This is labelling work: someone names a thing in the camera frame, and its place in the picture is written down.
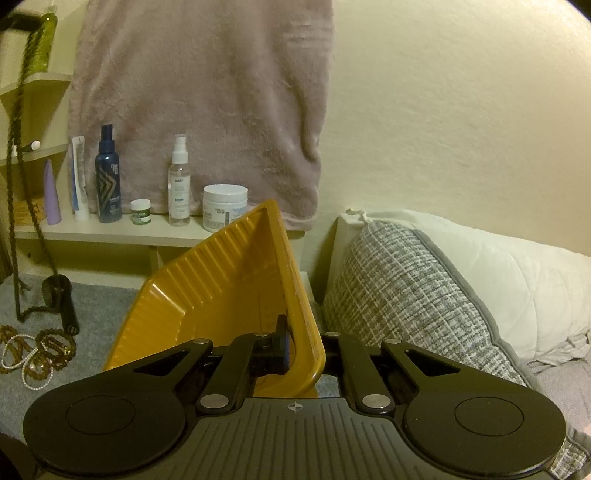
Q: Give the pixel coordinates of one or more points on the pink fleece towel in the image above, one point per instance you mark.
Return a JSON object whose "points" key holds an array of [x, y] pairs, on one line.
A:
{"points": [[198, 106]]}

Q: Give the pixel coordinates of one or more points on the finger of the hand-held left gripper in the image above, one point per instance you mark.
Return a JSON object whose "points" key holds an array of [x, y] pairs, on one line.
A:
{"points": [[21, 21]]}

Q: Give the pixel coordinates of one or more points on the white panel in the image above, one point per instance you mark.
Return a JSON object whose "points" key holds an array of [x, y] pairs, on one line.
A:
{"points": [[344, 258]]}

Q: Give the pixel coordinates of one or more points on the purple cone bottle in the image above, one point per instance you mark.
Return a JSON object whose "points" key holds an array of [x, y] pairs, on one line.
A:
{"points": [[51, 196]]}

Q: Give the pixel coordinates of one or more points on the small green jar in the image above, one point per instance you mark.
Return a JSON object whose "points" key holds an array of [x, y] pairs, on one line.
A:
{"points": [[141, 213]]}

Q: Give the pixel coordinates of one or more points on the yellow plastic tray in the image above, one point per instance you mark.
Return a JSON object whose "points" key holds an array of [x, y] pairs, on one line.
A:
{"points": [[221, 295]]}

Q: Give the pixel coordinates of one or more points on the white cream jar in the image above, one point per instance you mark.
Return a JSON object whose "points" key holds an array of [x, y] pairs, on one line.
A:
{"points": [[224, 205]]}

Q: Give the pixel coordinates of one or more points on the grey bed sheet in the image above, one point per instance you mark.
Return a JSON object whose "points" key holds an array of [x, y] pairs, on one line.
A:
{"points": [[563, 387]]}

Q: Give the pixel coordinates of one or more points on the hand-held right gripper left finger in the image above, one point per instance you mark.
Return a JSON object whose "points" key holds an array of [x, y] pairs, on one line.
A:
{"points": [[286, 347]]}

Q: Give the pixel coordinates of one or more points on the cream shelf unit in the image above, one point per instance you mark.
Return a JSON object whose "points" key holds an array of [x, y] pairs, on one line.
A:
{"points": [[115, 233]]}

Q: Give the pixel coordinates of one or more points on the grey plaid pillow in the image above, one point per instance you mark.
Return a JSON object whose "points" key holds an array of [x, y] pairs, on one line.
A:
{"points": [[415, 300]]}

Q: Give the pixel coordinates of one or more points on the white quilted pillow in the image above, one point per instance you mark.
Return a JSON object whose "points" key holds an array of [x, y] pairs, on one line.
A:
{"points": [[508, 286]]}

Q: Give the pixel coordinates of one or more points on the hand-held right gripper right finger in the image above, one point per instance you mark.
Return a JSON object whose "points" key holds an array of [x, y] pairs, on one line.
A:
{"points": [[336, 346]]}

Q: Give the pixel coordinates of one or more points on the dark blue spray bottle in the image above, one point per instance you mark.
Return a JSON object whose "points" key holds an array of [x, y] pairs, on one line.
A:
{"points": [[108, 180]]}

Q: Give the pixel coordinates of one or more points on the green bottle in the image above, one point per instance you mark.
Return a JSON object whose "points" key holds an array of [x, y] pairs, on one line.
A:
{"points": [[44, 44]]}

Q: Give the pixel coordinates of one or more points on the white squeeze tube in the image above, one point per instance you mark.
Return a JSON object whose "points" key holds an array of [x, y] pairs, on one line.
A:
{"points": [[78, 180]]}

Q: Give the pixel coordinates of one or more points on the small yellow box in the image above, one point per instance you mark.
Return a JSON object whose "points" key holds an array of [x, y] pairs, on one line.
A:
{"points": [[28, 211]]}

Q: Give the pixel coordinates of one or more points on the clear spray bottle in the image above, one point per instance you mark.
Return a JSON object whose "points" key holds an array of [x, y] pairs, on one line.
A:
{"points": [[179, 184]]}

